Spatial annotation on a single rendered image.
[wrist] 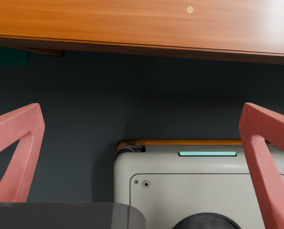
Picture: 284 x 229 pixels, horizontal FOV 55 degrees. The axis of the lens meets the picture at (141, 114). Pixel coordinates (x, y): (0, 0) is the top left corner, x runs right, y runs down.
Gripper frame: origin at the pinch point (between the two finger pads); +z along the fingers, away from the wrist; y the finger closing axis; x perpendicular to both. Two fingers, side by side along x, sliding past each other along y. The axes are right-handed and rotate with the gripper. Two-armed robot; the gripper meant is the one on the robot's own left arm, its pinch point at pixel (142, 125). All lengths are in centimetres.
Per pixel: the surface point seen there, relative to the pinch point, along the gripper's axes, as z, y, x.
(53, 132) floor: 79, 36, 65
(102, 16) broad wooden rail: 24.8, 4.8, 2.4
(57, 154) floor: 74, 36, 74
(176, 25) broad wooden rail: 24.3, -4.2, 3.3
